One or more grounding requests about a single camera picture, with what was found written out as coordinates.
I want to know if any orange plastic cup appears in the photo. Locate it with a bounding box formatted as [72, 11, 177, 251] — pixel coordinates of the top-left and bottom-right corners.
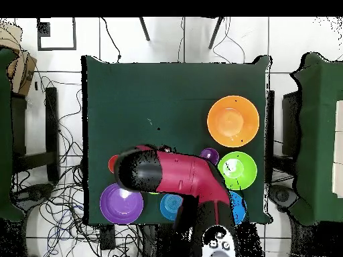
[108, 154, 120, 174]

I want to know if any purple plastic cup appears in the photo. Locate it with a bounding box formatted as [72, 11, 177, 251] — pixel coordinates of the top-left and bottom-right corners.
[199, 147, 220, 166]

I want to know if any dark green tablecloth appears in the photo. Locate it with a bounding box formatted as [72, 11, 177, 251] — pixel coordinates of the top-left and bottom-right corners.
[80, 54, 273, 226]

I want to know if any small blue plastic bowl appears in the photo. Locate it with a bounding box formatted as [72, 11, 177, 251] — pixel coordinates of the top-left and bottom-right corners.
[159, 193, 184, 222]

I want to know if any orange plastic bowl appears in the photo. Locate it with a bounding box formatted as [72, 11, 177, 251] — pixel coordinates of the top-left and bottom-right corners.
[206, 95, 261, 149]

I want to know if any green plastic bowl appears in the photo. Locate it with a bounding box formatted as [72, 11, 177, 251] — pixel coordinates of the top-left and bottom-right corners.
[217, 151, 258, 191]

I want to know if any purple plastic bowl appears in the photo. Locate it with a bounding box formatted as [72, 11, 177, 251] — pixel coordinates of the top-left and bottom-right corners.
[99, 182, 145, 225]

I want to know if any large blue plastic bowl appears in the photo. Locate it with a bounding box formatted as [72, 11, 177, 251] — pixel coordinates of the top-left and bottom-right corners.
[228, 190, 248, 226]

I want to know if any black tripod leg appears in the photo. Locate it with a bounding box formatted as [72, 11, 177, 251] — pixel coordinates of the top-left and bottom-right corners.
[138, 17, 151, 41]
[208, 17, 224, 50]

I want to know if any neighbouring green-clothed table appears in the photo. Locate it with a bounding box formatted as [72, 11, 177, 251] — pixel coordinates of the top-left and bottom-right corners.
[0, 48, 26, 223]
[289, 52, 343, 227]

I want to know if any cardboard box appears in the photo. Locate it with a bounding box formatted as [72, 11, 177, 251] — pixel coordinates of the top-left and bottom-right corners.
[0, 22, 38, 96]

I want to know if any tangle of floor cables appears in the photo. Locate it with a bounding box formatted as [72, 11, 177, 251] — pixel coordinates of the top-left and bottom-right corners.
[10, 76, 147, 257]

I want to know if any black floor cable with plug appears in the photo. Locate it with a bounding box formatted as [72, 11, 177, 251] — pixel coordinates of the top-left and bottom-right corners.
[100, 17, 122, 63]

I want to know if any black stand frame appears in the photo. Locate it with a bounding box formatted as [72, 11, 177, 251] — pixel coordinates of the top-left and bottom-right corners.
[265, 90, 301, 184]
[10, 86, 60, 184]

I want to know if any grey pedestal foot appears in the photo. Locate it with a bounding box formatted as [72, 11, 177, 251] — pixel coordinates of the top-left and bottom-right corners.
[11, 182, 56, 203]
[268, 183, 299, 212]

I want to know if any black square floor frame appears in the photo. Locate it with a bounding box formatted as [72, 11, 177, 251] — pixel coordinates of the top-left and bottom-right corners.
[36, 17, 77, 52]

